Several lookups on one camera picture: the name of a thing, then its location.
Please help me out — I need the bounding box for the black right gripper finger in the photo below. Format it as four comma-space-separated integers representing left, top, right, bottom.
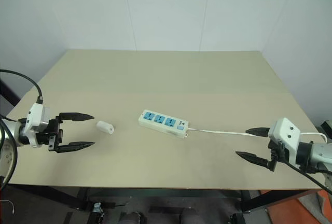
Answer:
245, 127, 271, 138
235, 151, 271, 169

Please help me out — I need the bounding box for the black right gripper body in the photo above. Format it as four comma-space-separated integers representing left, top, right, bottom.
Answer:
268, 140, 291, 173

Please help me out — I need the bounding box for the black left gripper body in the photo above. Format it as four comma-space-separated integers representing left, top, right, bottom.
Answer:
36, 116, 64, 153

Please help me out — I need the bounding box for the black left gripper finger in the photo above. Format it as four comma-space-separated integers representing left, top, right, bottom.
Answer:
57, 112, 95, 124
55, 141, 96, 154

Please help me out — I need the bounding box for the white plug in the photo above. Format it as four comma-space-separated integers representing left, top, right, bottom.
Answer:
95, 120, 116, 135

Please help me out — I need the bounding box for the white power strip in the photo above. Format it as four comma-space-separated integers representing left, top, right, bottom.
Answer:
137, 109, 191, 140

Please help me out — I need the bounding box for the grey crumpled object on floor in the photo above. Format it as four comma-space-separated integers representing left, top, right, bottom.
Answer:
315, 190, 332, 218

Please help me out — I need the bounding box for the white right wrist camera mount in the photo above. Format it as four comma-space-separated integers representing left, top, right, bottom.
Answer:
268, 117, 302, 166

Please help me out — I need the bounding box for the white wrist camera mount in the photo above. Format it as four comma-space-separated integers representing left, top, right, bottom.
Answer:
268, 117, 302, 166
25, 102, 50, 148

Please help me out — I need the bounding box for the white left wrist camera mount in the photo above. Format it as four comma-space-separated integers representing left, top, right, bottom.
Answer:
25, 102, 50, 148

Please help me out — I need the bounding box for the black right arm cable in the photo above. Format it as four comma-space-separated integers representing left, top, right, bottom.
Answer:
284, 160, 332, 191

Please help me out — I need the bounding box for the white power cord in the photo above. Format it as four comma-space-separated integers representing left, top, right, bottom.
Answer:
186, 127, 328, 143

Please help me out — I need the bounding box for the thin white wire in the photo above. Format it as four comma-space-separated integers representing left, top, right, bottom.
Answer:
0, 200, 15, 214

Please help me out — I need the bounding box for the black metal table frame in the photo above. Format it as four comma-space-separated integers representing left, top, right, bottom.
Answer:
0, 184, 323, 224

